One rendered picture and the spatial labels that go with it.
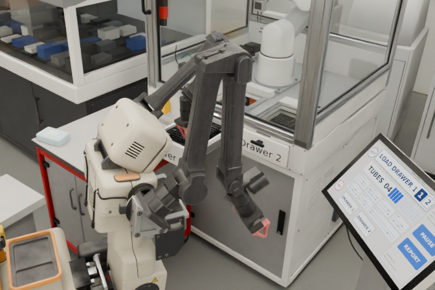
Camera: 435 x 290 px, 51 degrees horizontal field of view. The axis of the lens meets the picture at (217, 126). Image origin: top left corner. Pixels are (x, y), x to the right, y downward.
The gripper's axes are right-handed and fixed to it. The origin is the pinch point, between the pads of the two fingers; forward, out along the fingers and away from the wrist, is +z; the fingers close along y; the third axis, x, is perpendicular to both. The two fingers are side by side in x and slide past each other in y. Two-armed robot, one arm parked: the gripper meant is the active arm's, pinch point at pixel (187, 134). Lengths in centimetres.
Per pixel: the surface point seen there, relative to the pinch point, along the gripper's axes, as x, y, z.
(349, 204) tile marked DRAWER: 83, 2, -7
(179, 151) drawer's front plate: 5.1, 9.9, 1.8
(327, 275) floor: 57, -53, 96
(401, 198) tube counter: 100, 1, -18
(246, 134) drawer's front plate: 17.1, -22.8, 2.8
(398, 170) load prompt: 94, -7, -22
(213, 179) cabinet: -5.2, -23.3, 41.6
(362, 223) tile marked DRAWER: 92, 8, -7
